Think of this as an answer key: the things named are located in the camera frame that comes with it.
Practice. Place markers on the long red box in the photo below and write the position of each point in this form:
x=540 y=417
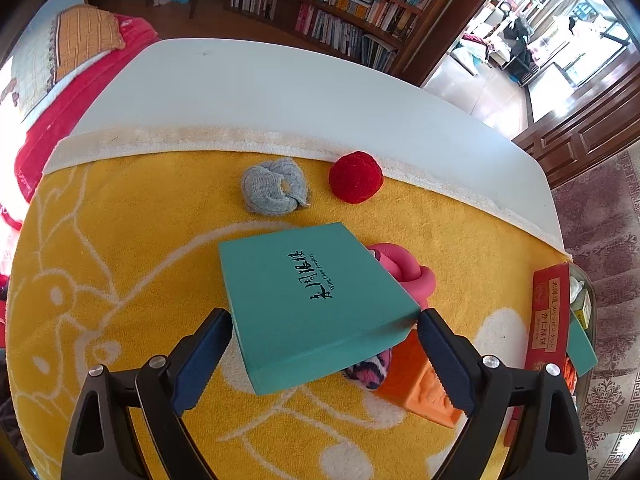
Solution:
x=547 y=320

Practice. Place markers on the grey rolled sock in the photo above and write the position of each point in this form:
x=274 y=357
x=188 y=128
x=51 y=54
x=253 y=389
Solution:
x=270 y=187

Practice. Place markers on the orange plaid pillow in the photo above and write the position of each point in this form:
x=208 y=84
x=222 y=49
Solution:
x=85 y=35

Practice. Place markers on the wooden bookshelf with books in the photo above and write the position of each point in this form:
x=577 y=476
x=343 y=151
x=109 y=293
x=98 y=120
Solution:
x=350 y=0

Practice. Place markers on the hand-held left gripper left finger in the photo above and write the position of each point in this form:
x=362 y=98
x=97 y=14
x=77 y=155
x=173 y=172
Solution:
x=200 y=360

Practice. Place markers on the beige checked quilt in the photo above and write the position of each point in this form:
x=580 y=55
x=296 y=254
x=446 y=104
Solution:
x=35 y=80

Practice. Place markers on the purple patterned rolled sock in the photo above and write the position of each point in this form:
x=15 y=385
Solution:
x=367 y=370

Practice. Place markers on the small orange yellow box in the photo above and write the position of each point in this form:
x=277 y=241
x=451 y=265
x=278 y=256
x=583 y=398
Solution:
x=582 y=307

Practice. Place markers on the large red pompom ball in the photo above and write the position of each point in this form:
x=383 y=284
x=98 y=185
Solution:
x=356 y=177

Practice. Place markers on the yellow printed blanket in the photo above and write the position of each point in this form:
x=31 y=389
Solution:
x=125 y=260

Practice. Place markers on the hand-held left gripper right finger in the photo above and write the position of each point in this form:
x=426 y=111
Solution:
x=445 y=360

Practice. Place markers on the brown wooden door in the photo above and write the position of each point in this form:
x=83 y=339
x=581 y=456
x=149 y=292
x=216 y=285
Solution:
x=585 y=130

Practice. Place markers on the purple patterned rug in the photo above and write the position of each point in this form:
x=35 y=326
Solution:
x=610 y=240

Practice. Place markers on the red fleece blanket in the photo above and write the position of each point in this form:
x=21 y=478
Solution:
x=50 y=125

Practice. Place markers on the orange foam cube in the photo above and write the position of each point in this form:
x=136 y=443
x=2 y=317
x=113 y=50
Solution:
x=410 y=385

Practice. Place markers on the teal box lid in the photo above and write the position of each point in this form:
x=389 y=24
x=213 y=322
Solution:
x=310 y=300

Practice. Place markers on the teal box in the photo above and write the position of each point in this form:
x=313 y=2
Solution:
x=582 y=350

